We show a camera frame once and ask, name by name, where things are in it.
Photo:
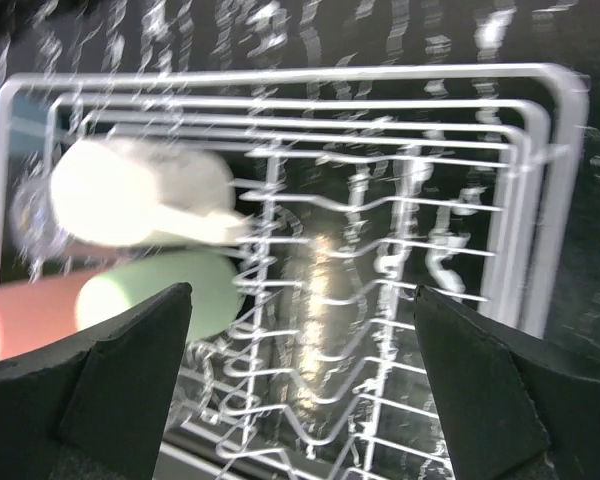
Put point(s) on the white wire dish rack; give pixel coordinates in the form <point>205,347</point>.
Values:
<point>363,183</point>

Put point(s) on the green plastic cup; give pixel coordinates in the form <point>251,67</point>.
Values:
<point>216,301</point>

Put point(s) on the white faceted mug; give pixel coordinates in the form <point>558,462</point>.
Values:
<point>125,192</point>

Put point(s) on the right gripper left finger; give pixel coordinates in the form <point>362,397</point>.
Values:
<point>94,404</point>

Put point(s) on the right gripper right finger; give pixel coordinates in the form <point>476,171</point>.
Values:
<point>511,406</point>

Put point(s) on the clear glass at rack back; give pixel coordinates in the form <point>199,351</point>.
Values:
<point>33,224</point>

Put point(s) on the pink plastic cup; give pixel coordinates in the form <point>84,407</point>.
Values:
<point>33,315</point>

